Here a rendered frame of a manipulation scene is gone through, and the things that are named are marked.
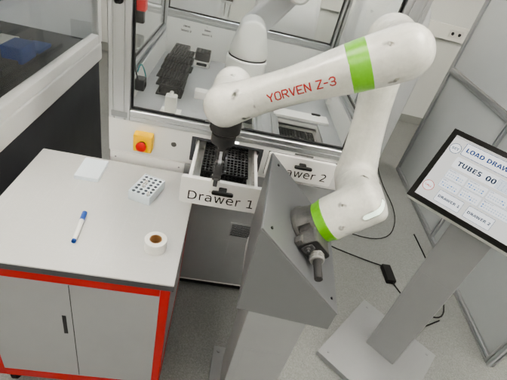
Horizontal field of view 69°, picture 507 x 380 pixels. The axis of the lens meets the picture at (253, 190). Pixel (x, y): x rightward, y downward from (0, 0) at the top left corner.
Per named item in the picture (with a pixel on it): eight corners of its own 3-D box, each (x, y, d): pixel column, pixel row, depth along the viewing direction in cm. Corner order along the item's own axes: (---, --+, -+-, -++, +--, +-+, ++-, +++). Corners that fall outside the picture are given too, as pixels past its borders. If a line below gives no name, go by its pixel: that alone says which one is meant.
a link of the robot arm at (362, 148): (368, 184, 125) (419, 11, 96) (374, 212, 112) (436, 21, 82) (330, 179, 126) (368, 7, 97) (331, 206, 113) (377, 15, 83)
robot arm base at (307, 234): (320, 295, 99) (340, 288, 97) (290, 264, 92) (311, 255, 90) (314, 228, 120) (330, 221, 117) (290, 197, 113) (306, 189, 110)
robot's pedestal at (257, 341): (272, 426, 155) (334, 321, 111) (202, 414, 153) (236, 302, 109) (274, 358, 179) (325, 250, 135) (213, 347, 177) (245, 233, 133)
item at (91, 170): (98, 182, 138) (98, 179, 137) (74, 179, 137) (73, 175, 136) (108, 163, 148) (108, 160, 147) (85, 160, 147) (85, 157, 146)
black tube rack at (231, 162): (244, 191, 140) (247, 178, 136) (198, 183, 138) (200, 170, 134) (245, 160, 158) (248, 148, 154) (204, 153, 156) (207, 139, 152)
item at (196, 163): (254, 207, 134) (258, 194, 131) (184, 195, 131) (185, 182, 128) (254, 151, 167) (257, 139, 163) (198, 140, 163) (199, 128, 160)
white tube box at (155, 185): (149, 206, 134) (149, 197, 131) (127, 198, 134) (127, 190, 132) (164, 188, 144) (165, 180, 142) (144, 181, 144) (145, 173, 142)
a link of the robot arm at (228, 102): (351, 83, 92) (342, 38, 86) (355, 101, 82) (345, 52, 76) (218, 121, 102) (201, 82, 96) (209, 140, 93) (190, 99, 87)
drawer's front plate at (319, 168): (328, 187, 159) (337, 166, 153) (263, 175, 156) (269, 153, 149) (328, 185, 161) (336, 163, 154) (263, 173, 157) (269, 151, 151)
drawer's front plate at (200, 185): (258, 214, 134) (265, 191, 128) (178, 200, 130) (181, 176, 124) (258, 211, 136) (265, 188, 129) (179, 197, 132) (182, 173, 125)
